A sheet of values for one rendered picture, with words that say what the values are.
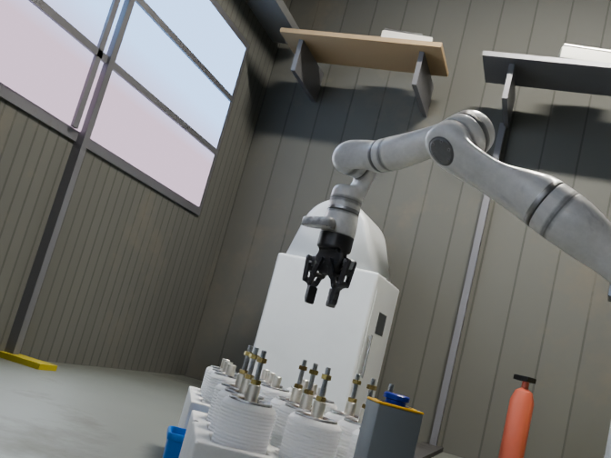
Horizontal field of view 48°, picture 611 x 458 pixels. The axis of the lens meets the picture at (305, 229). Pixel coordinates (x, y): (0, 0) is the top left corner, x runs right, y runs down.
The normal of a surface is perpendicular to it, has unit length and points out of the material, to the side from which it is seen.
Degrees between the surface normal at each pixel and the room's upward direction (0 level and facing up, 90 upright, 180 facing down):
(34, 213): 90
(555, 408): 90
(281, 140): 90
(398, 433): 90
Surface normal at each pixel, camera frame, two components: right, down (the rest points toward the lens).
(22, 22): 0.92, 0.18
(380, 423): 0.18, -0.13
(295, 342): -0.34, -0.25
